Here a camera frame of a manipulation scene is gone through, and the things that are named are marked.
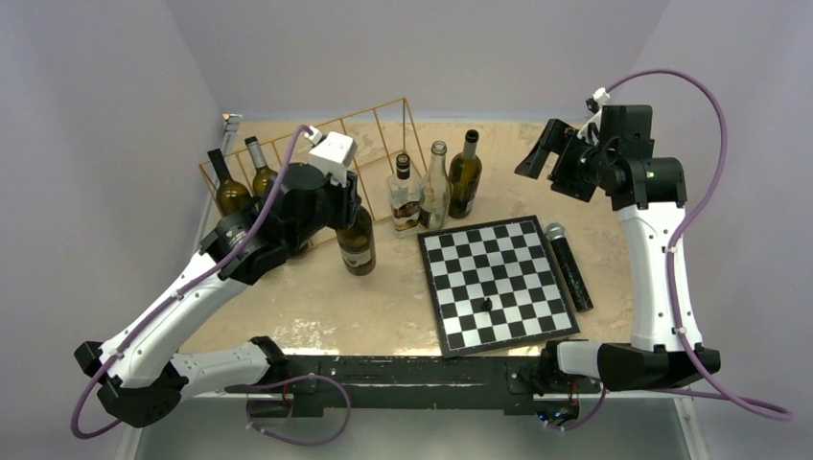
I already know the dark green wine bottle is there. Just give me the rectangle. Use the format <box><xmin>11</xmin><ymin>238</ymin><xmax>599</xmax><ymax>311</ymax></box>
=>
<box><xmin>244</xmin><ymin>136</ymin><xmax>278</xmax><ymax>196</ymax></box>

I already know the clear liquor bottle black cap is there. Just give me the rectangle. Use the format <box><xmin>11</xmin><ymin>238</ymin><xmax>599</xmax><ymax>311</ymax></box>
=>
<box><xmin>386</xmin><ymin>153</ymin><xmax>421</xmax><ymax>239</ymax></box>

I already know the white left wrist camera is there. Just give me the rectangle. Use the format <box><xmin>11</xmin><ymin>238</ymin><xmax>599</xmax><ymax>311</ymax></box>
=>
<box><xmin>308</xmin><ymin>131</ymin><xmax>358</xmax><ymax>188</ymax></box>

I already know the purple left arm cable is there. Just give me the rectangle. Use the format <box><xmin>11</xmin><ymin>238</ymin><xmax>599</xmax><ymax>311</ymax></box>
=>
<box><xmin>69</xmin><ymin>124</ymin><xmax>314</xmax><ymax>441</ymax></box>

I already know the gold wire wine rack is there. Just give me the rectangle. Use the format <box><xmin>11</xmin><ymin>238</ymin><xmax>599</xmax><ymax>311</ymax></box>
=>
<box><xmin>221</xmin><ymin>97</ymin><xmax>429</xmax><ymax>239</ymax></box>

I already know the green bottle white label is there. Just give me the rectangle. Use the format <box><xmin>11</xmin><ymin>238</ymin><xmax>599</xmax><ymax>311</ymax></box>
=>
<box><xmin>207</xmin><ymin>149</ymin><xmax>251</xmax><ymax>217</ymax></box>

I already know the black glitter microphone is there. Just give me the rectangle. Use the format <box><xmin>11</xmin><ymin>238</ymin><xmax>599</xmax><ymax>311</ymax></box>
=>
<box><xmin>546</xmin><ymin>222</ymin><xmax>593</xmax><ymax>312</ymax></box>

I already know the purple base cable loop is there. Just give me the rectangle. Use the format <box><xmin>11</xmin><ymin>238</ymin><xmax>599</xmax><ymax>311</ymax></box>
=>
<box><xmin>244</xmin><ymin>374</ymin><xmax>353</xmax><ymax>446</ymax></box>

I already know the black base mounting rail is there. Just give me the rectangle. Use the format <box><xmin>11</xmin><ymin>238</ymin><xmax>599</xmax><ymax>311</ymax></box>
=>
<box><xmin>225</xmin><ymin>356</ymin><xmax>600</xmax><ymax>417</ymax></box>

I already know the clear empty glass bottle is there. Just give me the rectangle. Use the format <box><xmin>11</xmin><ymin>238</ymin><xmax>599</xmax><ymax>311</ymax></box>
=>
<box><xmin>419</xmin><ymin>140</ymin><xmax>451</xmax><ymax>230</ymax></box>

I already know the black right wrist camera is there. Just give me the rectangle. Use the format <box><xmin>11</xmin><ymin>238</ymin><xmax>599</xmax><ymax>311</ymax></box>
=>
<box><xmin>598</xmin><ymin>104</ymin><xmax>654</xmax><ymax>160</ymax></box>

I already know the dark green bottle silver neck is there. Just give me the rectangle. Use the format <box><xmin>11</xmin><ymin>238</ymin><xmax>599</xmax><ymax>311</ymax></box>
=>
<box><xmin>449</xmin><ymin>129</ymin><xmax>482</xmax><ymax>219</ymax></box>

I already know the black white chessboard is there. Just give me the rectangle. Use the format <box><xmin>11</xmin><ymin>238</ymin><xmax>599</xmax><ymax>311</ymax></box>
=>
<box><xmin>417</xmin><ymin>216</ymin><xmax>580</xmax><ymax>358</ymax></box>

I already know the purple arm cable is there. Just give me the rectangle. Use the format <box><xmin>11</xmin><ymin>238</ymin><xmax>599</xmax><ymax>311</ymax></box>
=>
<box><xmin>603</xmin><ymin>68</ymin><xmax>795</xmax><ymax>423</ymax></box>
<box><xmin>69</xmin><ymin>124</ymin><xmax>314</xmax><ymax>441</ymax></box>

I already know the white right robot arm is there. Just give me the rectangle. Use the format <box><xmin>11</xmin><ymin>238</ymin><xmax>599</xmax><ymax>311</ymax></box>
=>
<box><xmin>515</xmin><ymin>119</ymin><xmax>721</xmax><ymax>391</ymax></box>

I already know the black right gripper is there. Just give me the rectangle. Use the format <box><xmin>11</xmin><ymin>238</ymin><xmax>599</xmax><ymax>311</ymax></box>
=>
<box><xmin>516</xmin><ymin>118</ymin><xmax>616</xmax><ymax>202</ymax></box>

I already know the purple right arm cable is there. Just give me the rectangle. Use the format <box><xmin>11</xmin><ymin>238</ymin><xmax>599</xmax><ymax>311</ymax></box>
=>
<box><xmin>603</xmin><ymin>68</ymin><xmax>795</xmax><ymax>423</ymax></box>

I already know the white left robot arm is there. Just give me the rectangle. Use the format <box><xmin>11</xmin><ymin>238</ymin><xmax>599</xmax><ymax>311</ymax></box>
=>
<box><xmin>74</xmin><ymin>163</ymin><xmax>360</xmax><ymax>427</ymax></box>

